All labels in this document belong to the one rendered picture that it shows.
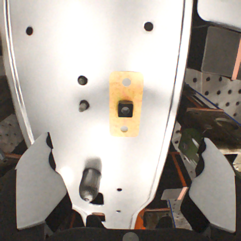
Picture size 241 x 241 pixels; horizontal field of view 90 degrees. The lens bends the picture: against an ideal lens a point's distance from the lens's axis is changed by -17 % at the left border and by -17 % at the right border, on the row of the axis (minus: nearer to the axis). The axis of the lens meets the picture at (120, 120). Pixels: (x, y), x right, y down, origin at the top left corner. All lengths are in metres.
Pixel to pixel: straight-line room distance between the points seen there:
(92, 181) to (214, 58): 0.24
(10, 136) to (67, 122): 0.59
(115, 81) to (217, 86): 0.46
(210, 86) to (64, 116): 0.48
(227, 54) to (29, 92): 0.26
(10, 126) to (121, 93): 0.63
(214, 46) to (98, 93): 0.16
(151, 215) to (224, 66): 0.44
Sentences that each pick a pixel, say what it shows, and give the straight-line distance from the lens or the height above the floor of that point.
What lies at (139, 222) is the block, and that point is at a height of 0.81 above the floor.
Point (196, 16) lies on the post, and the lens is 0.32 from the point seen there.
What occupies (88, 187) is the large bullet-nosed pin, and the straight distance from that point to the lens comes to 0.22.
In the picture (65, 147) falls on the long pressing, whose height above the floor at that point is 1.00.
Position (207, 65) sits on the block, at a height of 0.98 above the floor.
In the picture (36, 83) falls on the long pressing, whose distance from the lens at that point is 0.20.
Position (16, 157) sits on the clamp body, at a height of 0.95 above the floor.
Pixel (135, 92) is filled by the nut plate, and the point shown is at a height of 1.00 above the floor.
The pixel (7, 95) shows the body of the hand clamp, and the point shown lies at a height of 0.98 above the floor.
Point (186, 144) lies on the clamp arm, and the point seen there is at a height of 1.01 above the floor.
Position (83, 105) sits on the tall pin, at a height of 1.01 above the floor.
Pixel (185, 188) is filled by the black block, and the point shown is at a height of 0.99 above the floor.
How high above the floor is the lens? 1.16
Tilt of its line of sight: 62 degrees down
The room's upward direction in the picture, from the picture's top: 177 degrees counter-clockwise
